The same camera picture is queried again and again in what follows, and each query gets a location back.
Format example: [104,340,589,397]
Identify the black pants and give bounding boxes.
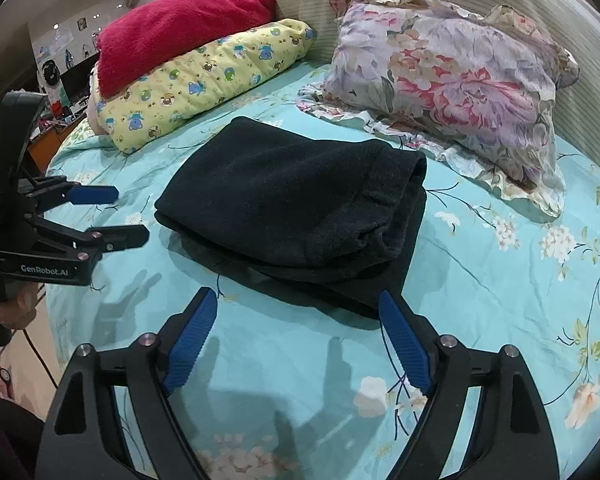
[156,117,427,318]

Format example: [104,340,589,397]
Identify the person's left hand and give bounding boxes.
[0,282,38,330]

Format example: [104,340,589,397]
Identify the turquoise floral bed sheet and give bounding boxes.
[46,63,600,479]

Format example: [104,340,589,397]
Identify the red fleece blanket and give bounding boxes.
[97,0,276,99]

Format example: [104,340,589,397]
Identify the yellow cartoon print pillow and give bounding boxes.
[87,18,317,155]

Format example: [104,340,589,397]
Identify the purple pink floral pillow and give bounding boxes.
[298,1,579,218]

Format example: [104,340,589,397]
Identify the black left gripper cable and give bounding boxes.
[22,327,62,391]

